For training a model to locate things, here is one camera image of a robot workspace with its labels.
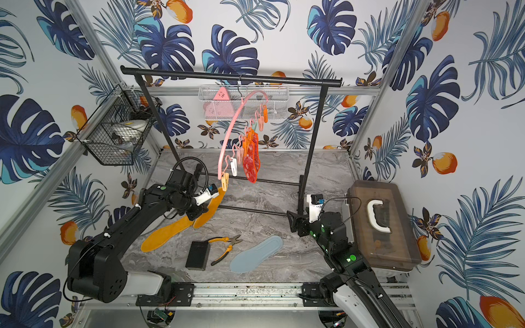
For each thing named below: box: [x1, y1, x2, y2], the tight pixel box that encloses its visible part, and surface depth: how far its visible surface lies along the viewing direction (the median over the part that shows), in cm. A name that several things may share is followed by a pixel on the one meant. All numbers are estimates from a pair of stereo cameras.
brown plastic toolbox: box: [346, 179, 422, 272], surface depth 74 cm
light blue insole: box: [229, 235, 284, 274], surface depth 86 cm
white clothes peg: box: [229, 157, 238, 177], surface depth 68 cm
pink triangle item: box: [203, 86, 235, 118], surface depth 92 cm
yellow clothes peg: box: [221, 172, 230, 192], surface depth 63 cm
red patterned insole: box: [243, 131, 262, 184], surface depth 87 cm
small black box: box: [185, 240, 211, 272], surface depth 82 cm
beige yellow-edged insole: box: [140, 216, 195, 253], surface depth 92 cm
